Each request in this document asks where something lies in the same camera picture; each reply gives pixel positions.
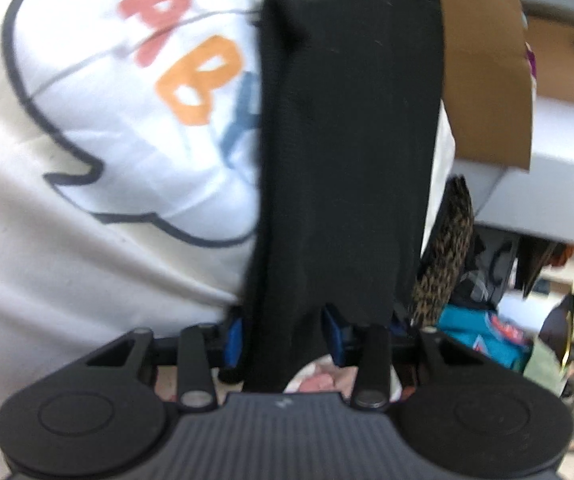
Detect teal printed cloth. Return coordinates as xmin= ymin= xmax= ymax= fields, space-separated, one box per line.
xmin=437 ymin=305 xmax=532 ymax=374

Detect black pants with bear stripe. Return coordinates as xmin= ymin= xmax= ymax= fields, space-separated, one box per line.
xmin=217 ymin=0 xmax=446 ymax=394

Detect white plastic bag purple print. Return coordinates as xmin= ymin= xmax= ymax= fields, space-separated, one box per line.
xmin=523 ymin=40 xmax=540 ymax=98

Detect cardboard box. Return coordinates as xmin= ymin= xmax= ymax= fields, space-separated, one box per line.
xmin=524 ymin=12 xmax=574 ymax=109

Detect green cloth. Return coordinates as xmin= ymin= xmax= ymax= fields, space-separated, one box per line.
xmin=524 ymin=340 xmax=568 ymax=392

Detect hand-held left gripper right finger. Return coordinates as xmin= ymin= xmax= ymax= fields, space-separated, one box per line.
xmin=321 ymin=305 xmax=482 ymax=409

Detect leopard print garment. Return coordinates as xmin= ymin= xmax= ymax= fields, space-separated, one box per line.
xmin=409 ymin=175 xmax=476 ymax=329

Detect cream printed blanket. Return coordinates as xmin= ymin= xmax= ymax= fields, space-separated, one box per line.
xmin=0 ymin=0 xmax=458 ymax=480

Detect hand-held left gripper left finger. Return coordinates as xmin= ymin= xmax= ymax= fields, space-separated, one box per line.
xmin=87 ymin=317 xmax=244 ymax=409

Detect black bag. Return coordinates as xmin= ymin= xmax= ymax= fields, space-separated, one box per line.
xmin=454 ymin=232 xmax=522 ymax=311

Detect flattened cardboard sheet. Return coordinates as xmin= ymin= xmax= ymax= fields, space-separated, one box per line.
xmin=427 ymin=0 xmax=536 ymax=171

